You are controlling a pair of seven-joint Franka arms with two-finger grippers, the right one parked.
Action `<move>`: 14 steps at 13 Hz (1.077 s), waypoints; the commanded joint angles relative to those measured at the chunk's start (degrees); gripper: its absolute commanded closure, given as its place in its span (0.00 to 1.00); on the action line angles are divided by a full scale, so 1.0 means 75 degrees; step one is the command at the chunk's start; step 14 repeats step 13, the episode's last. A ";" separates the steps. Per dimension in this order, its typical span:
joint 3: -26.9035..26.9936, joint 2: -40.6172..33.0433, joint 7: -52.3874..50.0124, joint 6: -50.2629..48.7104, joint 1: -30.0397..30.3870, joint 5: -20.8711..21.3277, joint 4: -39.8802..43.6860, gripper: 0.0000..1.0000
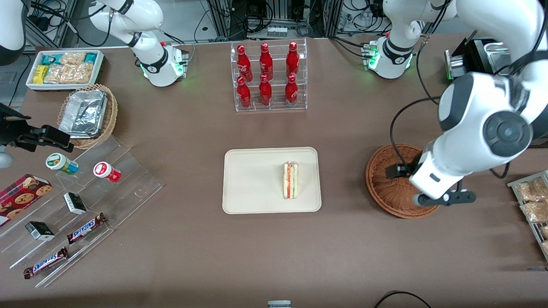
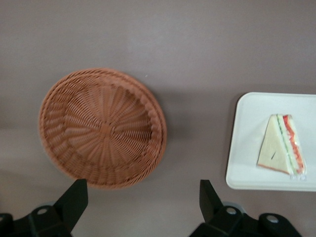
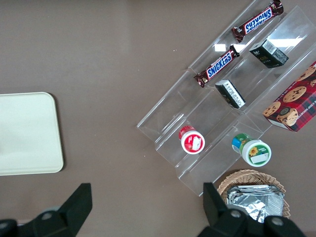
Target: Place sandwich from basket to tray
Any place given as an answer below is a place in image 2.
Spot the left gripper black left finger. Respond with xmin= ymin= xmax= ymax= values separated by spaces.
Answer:
xmin=0 ymin=179 xmax=89 ymax=237

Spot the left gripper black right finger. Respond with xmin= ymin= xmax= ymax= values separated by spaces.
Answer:
xmin=189 ymin=179 xmax=305 ymax=237

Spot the triangular sandwich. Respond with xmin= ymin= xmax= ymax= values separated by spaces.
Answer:
xmin=256 ymin=114 xmax=308 ymax=180

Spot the beige rectangular serving tray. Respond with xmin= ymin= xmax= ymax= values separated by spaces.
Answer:
xmin=225 ymin=92 xmax=316 ymax=192

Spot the round brown wicker basket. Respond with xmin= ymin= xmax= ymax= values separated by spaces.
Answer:
xmin=39 ymin=68 xmax=168 ymax=190

